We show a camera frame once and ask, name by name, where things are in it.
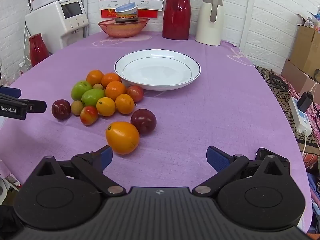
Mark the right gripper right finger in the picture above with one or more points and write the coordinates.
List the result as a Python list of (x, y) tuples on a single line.
[(227, 168)]

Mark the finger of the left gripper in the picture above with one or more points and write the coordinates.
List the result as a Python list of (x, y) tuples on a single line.
[(35, 106), (13, 92)]

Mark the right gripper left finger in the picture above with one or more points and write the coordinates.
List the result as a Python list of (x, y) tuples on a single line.
[(90, 167)]

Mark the dark red plum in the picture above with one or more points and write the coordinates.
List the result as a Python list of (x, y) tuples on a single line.
[(61, 109), (144, 121)]

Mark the large yellow-orange citrus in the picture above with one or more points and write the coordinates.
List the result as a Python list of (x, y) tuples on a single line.
[(122, 137)]

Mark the tan longan fruit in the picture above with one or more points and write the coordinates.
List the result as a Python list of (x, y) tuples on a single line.
[(76, 107)]

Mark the green apple round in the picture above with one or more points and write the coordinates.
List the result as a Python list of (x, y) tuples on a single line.
[(79, 89)]

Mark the red yellow small apple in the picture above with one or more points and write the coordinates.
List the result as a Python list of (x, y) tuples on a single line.
[(89, 115)]

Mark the green oblong apple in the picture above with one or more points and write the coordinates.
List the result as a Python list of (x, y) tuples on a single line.
[(91, 97)]

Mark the yellow orange with stem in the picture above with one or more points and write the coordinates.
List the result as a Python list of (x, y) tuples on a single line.
[(106, 106)]

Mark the yellow orange round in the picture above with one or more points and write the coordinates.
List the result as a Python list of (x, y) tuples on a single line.
[(125, 104)]

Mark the orange mandarin back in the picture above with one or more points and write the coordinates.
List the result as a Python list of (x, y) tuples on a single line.
[(108, 78)]

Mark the orange mandarin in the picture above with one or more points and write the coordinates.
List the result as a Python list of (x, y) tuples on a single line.
[(108, 78), (115, 89)]

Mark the small red jug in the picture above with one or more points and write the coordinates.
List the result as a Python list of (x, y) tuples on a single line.
[(38, 50)]

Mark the white water dispenser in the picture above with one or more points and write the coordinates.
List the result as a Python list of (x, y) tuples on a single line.
[(60, 23)]

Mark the patterned sofa cover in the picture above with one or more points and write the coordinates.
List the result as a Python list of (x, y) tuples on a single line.
[(283, 91)]

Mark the white power strip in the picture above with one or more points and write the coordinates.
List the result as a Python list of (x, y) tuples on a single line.
[(301, 121)]

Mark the purple tablecloth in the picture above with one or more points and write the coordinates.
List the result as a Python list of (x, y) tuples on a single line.
[(229, 106)]

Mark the black power adapter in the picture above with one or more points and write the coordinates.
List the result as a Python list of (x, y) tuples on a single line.
[(305, 101)]

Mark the lower cardboard box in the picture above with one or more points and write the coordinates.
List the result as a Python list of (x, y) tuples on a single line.
[(300, 81)]

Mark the cardboard box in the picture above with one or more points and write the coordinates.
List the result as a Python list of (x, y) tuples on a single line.
[(305, 53), (300, 81)]

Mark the white ceramic plate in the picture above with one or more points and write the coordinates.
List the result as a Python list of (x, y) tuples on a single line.
[(157, 69)]

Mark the red glass bowl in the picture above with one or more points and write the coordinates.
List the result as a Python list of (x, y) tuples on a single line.
[(123, 29)]

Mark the dark patterned bowls stack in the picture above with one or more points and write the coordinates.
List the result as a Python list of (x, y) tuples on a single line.
[(126, 18)]

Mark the blue lidded bowl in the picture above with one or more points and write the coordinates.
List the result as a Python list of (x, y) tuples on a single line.
[(127, 9)]

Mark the upper cardboard box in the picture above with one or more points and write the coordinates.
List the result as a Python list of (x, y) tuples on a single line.
[(305, 53)]

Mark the white thermos jug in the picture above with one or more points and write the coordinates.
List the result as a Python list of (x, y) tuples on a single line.
[(210, 22)]

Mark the red thermos jug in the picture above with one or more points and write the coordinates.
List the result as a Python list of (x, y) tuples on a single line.
[(176, 19)]

